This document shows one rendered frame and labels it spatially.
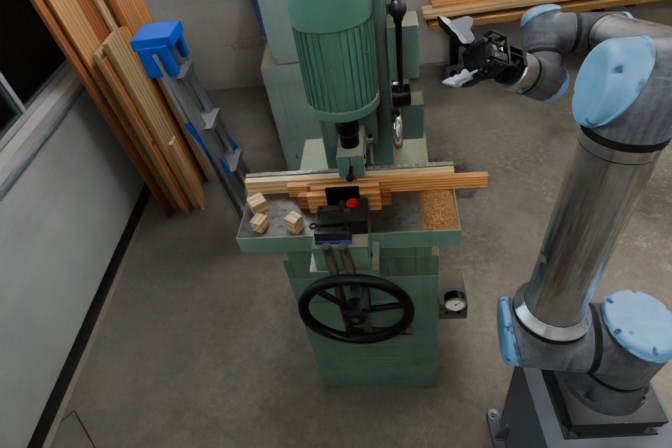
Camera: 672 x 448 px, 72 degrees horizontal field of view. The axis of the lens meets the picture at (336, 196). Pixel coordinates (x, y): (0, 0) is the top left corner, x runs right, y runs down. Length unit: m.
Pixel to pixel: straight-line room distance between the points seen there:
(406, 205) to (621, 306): 0.54
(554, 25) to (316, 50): 0.57
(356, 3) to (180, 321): 1.78
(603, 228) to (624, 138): 0.17
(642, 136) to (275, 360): 1.70
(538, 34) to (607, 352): 0.71
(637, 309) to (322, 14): 0.87
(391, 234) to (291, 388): 1.00
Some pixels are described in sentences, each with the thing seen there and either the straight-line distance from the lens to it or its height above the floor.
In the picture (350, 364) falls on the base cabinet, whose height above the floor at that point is 0.19.
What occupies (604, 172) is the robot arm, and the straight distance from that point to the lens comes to 0.77.
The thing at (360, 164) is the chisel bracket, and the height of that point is 1.04.
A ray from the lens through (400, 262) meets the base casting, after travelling 1.31.
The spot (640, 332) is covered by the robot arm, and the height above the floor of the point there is 0.91.
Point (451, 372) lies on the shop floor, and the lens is 2.01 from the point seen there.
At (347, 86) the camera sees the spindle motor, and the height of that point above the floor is 1.29.
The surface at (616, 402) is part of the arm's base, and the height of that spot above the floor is 0.69.
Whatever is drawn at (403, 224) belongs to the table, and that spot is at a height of 0.90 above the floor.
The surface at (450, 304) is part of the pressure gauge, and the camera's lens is 1.37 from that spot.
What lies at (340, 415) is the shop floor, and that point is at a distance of 1.96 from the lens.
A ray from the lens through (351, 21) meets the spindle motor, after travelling 0.98.
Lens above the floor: 1.81
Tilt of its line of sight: 43 degrees down
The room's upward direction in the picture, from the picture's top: 11 degrees counter-clockwise
